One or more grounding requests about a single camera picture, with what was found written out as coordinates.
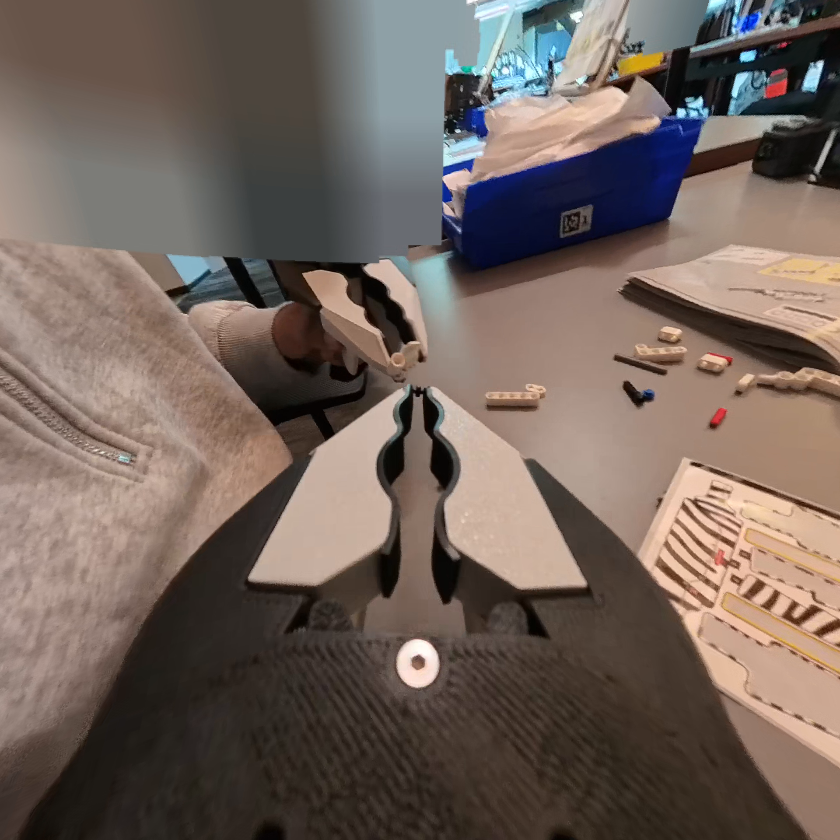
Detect blue plastic bin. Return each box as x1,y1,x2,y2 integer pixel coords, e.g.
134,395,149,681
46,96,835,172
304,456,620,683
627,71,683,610
441,117,703,270

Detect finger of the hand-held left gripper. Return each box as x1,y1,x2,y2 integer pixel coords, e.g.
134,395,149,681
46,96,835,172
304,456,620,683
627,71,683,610
302,268,403,382
375,258,429,363

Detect person's left hand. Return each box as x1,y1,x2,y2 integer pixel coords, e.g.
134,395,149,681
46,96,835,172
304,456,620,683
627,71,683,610
272,302,350,375

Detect black chair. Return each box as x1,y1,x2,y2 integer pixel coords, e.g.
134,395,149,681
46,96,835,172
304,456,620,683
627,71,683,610
259,357,368,441

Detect lego instruction booklet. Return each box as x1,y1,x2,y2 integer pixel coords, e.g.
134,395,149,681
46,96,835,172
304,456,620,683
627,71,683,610
620,244,840,375

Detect striped sticker sheet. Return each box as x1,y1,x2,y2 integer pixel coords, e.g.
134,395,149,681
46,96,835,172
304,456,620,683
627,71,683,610
638,457,840,737

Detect person's left forearm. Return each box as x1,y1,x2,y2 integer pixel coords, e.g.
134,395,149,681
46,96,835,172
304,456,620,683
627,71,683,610
185,298,296,411

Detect person's grey sweatshirt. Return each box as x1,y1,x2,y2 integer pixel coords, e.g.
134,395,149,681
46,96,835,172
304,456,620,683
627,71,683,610
0,239,293,840

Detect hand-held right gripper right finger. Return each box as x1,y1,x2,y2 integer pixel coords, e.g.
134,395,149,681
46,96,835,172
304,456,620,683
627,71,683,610
419,386,589,632

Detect printed poster board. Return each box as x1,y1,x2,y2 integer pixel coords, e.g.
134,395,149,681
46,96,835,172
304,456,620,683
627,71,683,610
564,0,631,86

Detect white angled lego beam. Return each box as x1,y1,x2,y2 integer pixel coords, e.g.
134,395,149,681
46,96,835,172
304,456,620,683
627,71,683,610
756,367,840,399

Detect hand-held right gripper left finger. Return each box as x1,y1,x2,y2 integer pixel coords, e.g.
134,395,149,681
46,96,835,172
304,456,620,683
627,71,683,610
247,386,417,630

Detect crumpled white paper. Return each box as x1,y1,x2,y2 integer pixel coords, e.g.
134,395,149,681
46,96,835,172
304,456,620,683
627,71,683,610
446,85,673,198

